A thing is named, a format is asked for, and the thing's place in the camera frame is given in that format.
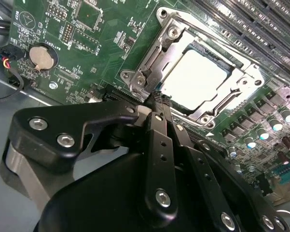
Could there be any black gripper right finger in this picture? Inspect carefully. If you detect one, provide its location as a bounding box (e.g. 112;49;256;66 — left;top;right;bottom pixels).
163;96;290;232

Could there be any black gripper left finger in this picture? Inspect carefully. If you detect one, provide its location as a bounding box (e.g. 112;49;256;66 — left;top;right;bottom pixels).
0;91;180;221

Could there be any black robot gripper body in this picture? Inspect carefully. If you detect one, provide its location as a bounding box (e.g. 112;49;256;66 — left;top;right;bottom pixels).
32;152;221;232

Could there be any silver-topped CPU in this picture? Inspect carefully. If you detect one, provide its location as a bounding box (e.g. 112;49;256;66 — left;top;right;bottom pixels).
160;47;232;112

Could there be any metal CPU socket cover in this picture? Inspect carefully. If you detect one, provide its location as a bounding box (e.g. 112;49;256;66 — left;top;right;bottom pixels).
132;18;266;124

